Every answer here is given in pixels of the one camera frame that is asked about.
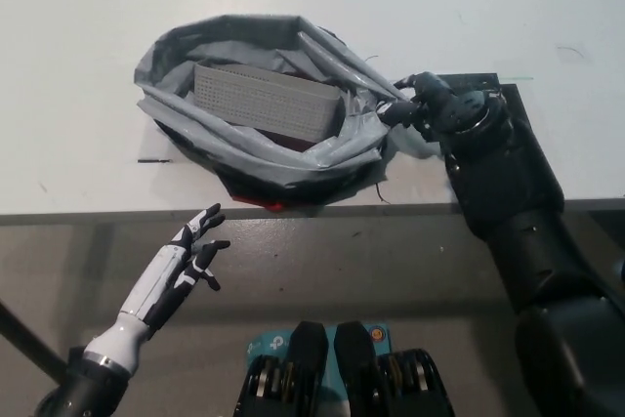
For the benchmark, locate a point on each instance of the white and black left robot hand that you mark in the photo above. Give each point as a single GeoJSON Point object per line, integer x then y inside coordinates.
{"type": "Point", "coordinates": [151, 290]}

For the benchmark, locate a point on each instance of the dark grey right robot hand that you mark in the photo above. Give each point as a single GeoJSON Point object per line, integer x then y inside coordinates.
{"type": "Point", "coordinates": [449, 109]}

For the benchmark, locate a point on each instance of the grey perforated rectangular container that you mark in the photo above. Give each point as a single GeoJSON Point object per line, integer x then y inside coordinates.
{"type": "Point", "coordinates": [254, 99]}

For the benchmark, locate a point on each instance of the grey and black plastic bag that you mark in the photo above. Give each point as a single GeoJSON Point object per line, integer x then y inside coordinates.
{"type": "Point", "coordinates": [220, 36]}

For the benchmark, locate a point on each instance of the black tape patch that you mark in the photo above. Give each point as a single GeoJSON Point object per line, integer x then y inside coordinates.
{"type": "Point", "coordinates": [469, 82]}

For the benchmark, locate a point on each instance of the teal cardboard box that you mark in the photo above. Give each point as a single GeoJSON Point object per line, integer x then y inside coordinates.
{"type": "Point", "coordinates": [268, 344]}

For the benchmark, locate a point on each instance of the black metal table leg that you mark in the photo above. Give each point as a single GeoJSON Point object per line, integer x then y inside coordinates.
{"type": "Point", "coordinates": [27, 339]}

